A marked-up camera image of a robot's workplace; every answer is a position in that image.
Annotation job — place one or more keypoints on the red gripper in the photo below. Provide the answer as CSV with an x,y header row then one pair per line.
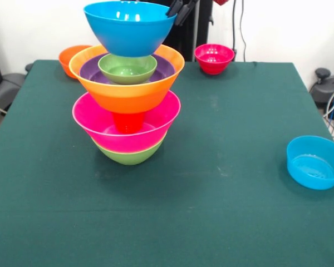
x,y
221,2

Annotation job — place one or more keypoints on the medium blue bowl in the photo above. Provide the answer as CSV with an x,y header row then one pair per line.
x,y
128,33

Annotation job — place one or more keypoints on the purple bowl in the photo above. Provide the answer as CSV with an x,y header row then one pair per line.
x,y
167,66

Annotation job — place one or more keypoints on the small green bowl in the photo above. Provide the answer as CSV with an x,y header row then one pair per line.
x,y
128,72

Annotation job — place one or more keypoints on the large orange bowl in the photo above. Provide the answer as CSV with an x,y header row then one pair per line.
x,y
128,97

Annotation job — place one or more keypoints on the orange cup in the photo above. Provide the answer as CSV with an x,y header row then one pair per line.
x,y
128,122

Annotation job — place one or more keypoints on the large pink bowl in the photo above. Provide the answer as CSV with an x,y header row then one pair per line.
x,y
94,125

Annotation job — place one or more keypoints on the medium green bowl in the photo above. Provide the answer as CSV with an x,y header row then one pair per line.
x,y
130,157

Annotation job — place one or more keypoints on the small pink-red bowl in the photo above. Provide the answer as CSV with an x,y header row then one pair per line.
x,y
214,62

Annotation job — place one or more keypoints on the small orange bowl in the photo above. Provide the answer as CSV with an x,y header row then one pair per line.
x,y
68,59

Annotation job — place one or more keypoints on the black chair base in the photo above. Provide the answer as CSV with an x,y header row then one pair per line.
x,y
323,91
5,89

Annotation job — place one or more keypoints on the dark green tablecloth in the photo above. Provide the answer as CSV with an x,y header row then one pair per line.
x,y
183,208

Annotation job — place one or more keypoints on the small blue bowl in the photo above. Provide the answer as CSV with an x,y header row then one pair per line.
x,y
314,167

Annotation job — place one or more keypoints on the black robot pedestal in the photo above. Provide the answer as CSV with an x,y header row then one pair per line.
x,y
189,36

